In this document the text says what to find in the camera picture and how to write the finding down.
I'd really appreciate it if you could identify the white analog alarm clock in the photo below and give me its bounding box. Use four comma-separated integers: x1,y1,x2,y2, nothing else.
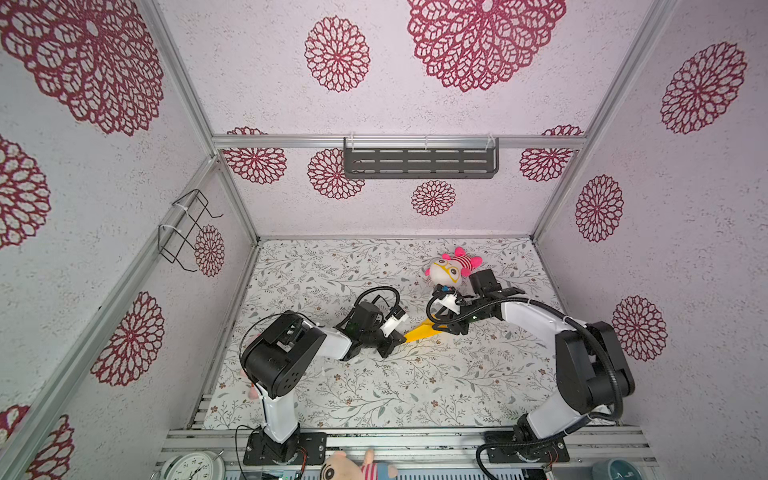
160,451,226,480

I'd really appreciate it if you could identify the pink white plush toy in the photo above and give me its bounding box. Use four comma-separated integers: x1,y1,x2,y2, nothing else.
425,247,483,289

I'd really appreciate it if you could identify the teal round clock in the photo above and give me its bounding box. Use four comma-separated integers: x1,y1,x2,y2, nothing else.
591,458,643,480

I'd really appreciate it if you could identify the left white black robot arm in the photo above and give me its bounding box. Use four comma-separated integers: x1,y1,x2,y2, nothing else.
239,301,409,445

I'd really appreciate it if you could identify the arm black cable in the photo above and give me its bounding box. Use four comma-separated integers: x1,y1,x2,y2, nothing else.
235,286,402,469
424,292,625,480

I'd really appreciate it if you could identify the black wire wall rack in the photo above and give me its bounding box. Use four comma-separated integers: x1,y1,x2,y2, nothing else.
156,189,226,277

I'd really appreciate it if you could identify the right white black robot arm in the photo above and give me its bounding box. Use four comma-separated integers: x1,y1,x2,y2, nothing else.
426,269,635,445

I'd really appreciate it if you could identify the pig plush striped shirt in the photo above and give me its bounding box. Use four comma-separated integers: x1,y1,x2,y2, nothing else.
319,449,399,480

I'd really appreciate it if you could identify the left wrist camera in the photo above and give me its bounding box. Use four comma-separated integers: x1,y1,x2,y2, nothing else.
380,306,409,338

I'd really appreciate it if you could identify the pink doll red dotted dress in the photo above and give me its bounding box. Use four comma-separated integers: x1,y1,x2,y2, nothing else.
241,370,261,400

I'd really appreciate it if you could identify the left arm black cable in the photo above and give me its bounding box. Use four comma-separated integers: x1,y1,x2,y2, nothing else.
235,286,402,469

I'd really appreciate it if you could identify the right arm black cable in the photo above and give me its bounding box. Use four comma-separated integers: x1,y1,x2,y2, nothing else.
424,292,625,480

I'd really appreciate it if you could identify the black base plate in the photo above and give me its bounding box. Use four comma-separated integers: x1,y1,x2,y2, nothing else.
242,429,328,466
484,430,570,464

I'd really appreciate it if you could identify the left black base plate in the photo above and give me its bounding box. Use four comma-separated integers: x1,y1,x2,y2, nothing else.
242,429,328,466

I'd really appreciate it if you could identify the dark grey wall shelf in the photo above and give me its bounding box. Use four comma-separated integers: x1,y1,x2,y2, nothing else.
342,138,500,180

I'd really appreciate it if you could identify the yellow square paper sheet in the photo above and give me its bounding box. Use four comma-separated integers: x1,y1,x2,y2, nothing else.
404,320,440,343

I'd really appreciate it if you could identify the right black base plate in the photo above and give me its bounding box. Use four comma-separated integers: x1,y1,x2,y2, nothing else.
484,430,570,464

